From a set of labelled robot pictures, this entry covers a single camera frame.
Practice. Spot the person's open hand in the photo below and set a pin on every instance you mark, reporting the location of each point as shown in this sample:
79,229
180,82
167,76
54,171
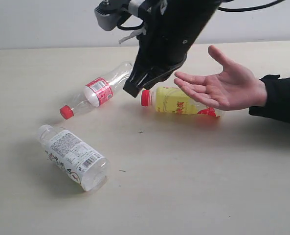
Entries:
235,88

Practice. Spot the black-sleeved forearm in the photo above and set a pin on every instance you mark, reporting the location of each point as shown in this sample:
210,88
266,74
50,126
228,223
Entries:
277,105

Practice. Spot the clear bottle white text label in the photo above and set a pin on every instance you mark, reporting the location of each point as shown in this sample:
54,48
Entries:
81,162

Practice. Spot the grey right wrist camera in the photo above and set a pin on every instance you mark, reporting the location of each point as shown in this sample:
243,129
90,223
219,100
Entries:
111,14

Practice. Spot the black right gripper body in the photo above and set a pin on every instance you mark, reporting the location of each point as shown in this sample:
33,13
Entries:
175,26

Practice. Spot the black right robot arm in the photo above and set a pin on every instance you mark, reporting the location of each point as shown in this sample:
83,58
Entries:
173,27

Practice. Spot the yellow juice bottle red cap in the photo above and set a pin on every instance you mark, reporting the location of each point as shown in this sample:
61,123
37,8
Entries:
174,101

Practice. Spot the clear red-label cola bottle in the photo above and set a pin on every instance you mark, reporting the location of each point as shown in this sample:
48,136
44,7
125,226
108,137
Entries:
98,91

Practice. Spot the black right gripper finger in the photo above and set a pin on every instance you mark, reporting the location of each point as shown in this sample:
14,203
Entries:
136,82
156,75

